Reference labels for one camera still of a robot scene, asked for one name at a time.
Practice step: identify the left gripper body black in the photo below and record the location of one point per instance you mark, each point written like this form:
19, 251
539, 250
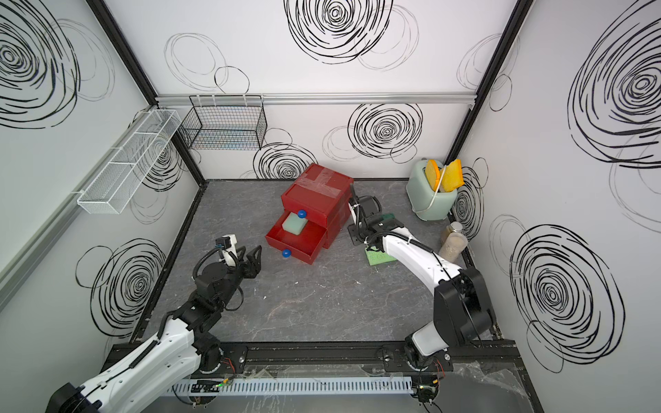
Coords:
235, 276

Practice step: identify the grey slotted cable duct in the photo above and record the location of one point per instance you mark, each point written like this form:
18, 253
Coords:
292, 387

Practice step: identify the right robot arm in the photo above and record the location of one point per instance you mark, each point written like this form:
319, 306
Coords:
462, 306

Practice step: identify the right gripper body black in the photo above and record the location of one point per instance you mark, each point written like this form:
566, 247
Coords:
356, 233

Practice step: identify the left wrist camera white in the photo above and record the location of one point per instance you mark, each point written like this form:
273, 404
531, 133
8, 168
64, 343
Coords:
227, 246

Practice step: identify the mint green toaster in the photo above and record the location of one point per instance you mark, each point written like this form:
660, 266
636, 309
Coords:
426, 203

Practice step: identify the red drawer cabinet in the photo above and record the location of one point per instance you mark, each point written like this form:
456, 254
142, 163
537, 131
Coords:
320, 179

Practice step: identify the yellow toast slice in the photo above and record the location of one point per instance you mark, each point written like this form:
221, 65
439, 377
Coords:
433, 174
452, 176

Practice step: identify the black wire basket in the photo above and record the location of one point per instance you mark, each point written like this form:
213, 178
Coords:
225, 123

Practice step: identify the left yellow toast slice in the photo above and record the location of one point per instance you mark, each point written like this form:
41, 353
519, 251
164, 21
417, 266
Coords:
433, 174

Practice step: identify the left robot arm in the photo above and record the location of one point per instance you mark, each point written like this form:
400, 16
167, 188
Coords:
182, 344

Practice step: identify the white mesh shelf basket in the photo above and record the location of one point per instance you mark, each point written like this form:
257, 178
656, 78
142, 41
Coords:
113, 187

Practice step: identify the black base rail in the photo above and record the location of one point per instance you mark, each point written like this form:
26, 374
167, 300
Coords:
389, 356

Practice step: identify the right yellow toast slice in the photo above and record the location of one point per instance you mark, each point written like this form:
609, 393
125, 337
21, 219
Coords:
452, 176

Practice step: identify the clear jar with grains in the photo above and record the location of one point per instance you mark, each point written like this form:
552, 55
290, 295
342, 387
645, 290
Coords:
453, 242

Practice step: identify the light green sponge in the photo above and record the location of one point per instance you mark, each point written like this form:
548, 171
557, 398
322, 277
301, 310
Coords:
378, 257

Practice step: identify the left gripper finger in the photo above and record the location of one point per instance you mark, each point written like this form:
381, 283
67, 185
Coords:
253, 263
239, 254

